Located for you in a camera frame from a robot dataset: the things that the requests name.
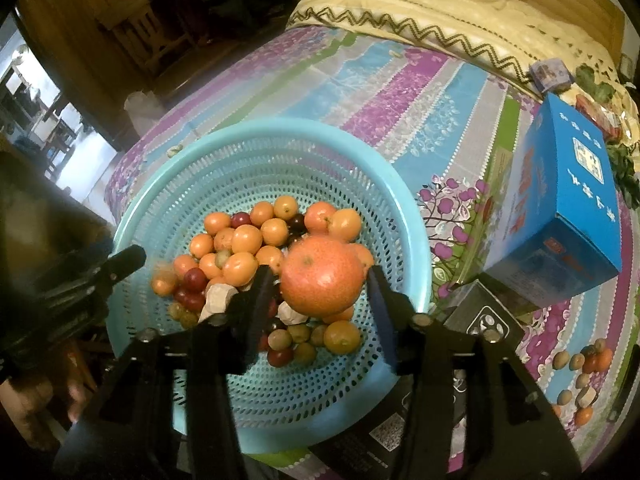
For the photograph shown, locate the white plastic bag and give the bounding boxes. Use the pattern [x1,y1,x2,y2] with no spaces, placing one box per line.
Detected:
[124,91,166,133]

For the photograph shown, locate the pile of mandarins and jujubes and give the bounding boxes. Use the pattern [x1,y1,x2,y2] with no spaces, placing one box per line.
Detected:
[550,337,616,428]

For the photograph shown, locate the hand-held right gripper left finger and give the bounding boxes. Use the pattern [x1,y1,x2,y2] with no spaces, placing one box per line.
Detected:
[52,265,278,480]

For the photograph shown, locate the green yellow cardboard box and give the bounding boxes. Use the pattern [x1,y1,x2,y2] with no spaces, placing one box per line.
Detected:
[470,95,533,281]

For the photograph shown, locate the black box with code label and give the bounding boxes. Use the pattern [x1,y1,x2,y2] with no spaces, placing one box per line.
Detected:
[307,375,471,480]

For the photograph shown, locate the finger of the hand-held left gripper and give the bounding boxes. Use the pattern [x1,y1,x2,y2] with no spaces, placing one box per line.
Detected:
[102,245,147,286]

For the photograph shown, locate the large orange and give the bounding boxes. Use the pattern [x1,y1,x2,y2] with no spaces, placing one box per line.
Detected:
[279,236,365,317]

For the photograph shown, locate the cream quilt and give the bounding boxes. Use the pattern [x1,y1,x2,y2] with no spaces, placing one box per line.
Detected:
[285,0,626,96]

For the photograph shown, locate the wooden chair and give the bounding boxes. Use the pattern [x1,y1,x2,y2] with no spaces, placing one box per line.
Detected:
[95,0,201,91]

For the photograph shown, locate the person's left hand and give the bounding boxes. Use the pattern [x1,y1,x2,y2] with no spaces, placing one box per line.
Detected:
[0,355,96,456]

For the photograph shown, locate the pile of mandarins and tomatoes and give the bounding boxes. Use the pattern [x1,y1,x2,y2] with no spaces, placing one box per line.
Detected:
[150,195,376,368]

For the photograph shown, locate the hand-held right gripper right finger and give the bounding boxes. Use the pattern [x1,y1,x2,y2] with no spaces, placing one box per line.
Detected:
[367,265,583,480]

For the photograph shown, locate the black box with circles print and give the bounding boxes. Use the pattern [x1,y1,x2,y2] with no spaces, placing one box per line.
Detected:
[435,280,526,356]

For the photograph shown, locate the blue cardboard box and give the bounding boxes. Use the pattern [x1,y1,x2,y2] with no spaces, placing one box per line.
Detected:
[482,92,623,311]

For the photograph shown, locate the light blue plastic basket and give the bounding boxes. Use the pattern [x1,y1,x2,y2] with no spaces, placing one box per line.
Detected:
[105,117,433,456]

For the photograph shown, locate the green leafy vegetables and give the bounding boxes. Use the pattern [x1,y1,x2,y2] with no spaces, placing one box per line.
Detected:
[575,62,640,211]

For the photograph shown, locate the purple floral printed bedsheet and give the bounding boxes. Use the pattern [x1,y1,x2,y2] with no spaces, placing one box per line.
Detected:
[105,25,640,471]

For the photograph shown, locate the red snack packet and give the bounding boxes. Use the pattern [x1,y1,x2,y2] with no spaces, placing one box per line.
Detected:
[575,92,626,141]

